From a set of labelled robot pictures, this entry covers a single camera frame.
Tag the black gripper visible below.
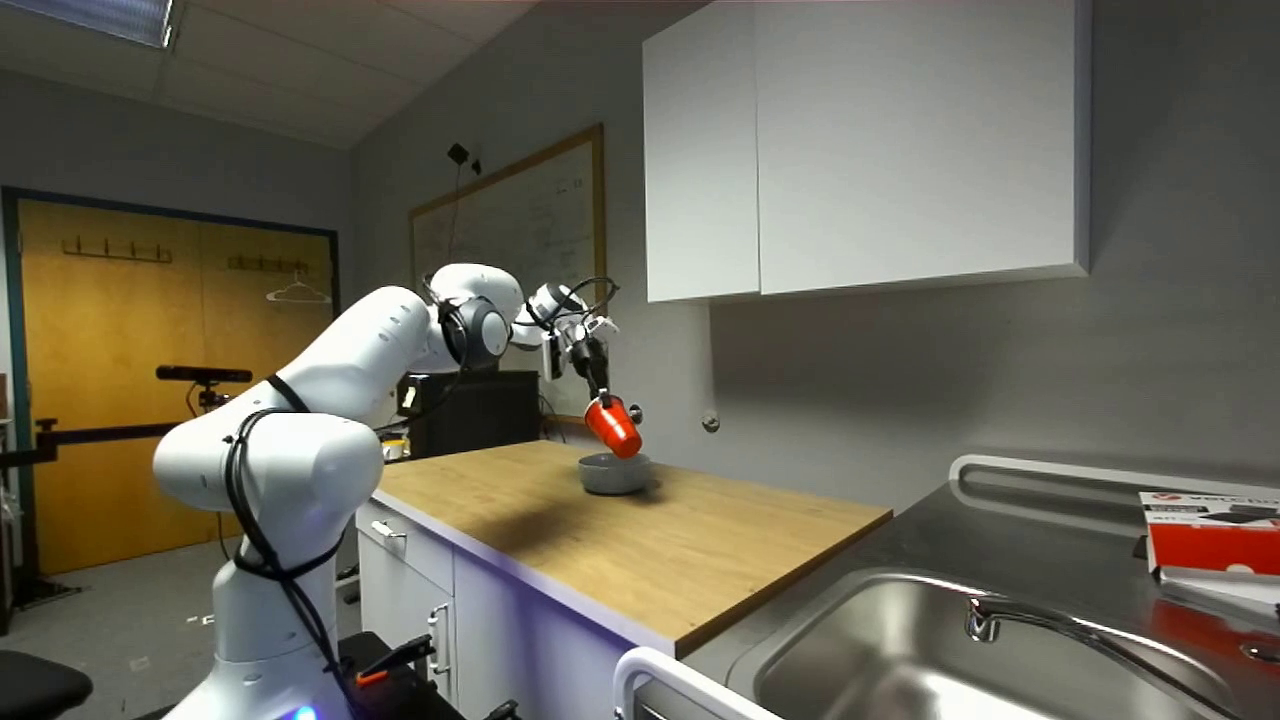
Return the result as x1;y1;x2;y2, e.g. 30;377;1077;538
563;308;635;417

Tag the orange plastic cup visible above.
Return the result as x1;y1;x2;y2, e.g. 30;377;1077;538
581;394;649;465

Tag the black robot base box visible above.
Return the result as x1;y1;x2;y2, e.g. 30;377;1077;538
336;629;469;720

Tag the grey bowl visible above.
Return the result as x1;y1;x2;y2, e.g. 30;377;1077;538
575;447;658;499

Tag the black box appliance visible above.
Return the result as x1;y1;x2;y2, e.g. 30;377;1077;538
390;367;542;465

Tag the wood framed whiteboard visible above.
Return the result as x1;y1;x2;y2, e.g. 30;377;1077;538
404;123;611;363

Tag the white base cabinet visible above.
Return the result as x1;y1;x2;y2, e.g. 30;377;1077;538
346;488;649;720

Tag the stainless steel sink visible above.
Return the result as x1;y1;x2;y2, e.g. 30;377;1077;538
748;567;1249;720

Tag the chrome faucet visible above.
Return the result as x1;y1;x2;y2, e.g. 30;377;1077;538
964;594;1249;712

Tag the orange wooden door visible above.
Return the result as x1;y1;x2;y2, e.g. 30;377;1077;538
7;198;345;580

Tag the black horizontal stand bar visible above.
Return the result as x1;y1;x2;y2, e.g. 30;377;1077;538
0;417;184;471

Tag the red and white box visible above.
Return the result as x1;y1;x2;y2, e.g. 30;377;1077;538
1136;488;1280;580

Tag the ceiling light panel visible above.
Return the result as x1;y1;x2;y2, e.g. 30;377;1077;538
0;0;178;56

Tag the black chair seat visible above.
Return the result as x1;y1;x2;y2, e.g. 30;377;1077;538
0;647;97;720

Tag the narrow white wall cabinet door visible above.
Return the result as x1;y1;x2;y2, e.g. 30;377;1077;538
638;0;762;308

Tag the white rail at counter edge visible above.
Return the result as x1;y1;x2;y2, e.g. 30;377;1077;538
607;646;783;720

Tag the wide white wall cabinet door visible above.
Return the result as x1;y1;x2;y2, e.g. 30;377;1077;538
748;0;1091;300

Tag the black camera on tripod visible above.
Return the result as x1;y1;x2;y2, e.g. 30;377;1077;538
152;361;254;417

